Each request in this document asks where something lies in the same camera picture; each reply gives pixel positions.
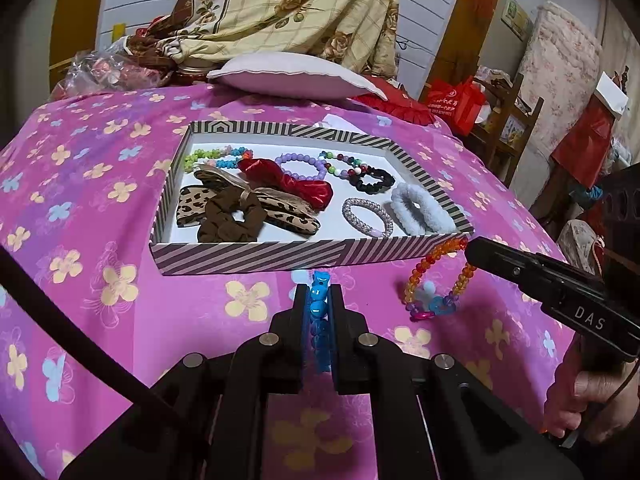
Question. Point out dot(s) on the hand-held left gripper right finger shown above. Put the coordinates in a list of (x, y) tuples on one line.
[(336, 320)]

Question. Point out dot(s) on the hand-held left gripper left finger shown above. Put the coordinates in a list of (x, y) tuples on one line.
[(300, 320)]

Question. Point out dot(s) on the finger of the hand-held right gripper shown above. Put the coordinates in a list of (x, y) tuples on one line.
[(505, 265)]

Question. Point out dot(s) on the striped cardboard box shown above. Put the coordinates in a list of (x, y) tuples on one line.
[(280, 257)]

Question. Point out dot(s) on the black scrunchie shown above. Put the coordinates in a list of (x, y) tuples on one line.
[(370, 187)]

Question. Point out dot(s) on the red satin hair bow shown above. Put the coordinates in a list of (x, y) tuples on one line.
[(280, 177)]

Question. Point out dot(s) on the person's right hand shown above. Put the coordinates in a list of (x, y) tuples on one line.
[(570, 400)]

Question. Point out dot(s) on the light blue fluffy scrunchie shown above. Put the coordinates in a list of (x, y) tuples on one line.
[(440, 215)]

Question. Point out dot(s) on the brown scrunchie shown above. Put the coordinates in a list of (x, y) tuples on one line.
[(220, 220)]

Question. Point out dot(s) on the wooden shelf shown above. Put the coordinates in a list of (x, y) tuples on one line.
[(510, 125)]

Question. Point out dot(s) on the red paper bag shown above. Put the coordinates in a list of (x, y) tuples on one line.
[(590, 135)]

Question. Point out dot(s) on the leopard print hair bow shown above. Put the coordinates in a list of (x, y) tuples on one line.
[(192, 205)]

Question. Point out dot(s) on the red plastic bag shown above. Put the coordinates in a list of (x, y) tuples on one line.
[(457, 105)]

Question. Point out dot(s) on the red frilled cushion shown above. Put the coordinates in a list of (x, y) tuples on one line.
[(400, 105)]

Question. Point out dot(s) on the pale pink floral mattress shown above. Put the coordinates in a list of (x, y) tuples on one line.
[(560, 70)]

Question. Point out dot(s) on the pink floral bedsheet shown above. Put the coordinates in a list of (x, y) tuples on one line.
[(100, 210)]

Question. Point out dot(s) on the white pillow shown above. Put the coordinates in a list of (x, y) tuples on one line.
[(295, 77)]

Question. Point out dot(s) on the clear plastic bag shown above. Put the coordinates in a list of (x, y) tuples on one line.
[(110, 70)]

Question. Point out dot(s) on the beige floral quilt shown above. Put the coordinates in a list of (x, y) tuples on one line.
[(280, 0)]

